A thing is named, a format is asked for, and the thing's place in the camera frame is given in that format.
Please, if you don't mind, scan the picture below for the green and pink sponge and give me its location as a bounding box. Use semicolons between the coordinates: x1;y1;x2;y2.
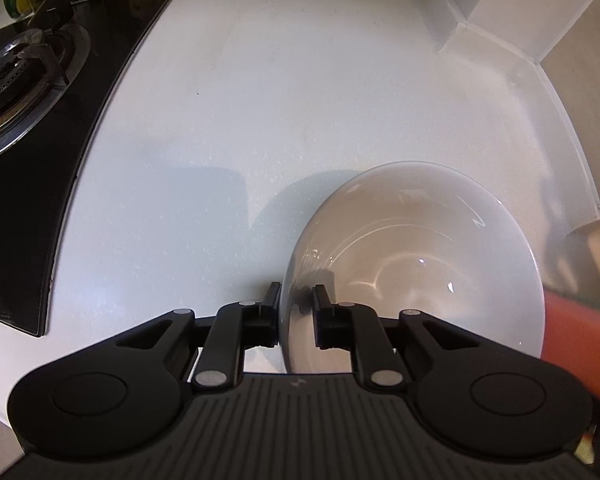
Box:
541;280;600;408

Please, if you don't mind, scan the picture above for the white ceramic bowl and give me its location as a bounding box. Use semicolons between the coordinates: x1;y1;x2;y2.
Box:
278;161;548;376

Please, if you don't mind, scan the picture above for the black burner grate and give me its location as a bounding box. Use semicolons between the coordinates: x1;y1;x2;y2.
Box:
0;25;92;163

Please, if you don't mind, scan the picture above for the black glass gas stove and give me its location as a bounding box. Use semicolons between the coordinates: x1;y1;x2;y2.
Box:
0;0;177;338

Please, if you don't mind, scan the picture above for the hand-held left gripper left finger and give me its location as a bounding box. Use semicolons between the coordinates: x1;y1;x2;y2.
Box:
115;281;283;395

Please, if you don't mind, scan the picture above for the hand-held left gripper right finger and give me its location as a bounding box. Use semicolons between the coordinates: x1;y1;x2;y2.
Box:
312;284;481;395

